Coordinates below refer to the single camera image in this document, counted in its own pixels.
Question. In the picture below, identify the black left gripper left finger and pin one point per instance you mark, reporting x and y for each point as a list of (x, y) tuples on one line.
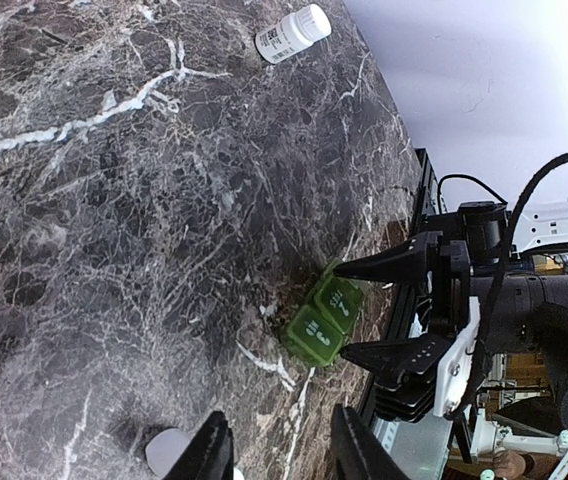
[(210, 453)]

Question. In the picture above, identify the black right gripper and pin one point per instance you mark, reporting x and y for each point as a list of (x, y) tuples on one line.
[(417, 260)]

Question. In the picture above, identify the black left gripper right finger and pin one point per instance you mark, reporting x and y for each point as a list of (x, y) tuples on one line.
[(357, 453)]

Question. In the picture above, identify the green weekly pill organizer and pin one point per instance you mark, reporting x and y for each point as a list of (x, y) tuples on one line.
[(325, 321)]

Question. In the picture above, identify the white pill bottle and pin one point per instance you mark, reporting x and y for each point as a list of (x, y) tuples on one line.
[(166, 447), (293, 34)]

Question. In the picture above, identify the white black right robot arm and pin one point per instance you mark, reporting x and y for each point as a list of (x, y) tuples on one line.
[(520, 312)]

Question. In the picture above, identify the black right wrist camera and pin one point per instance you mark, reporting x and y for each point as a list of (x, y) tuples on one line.
[(408, 402)]

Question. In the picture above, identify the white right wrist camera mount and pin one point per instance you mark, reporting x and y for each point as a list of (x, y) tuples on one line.
[(454, 367)]

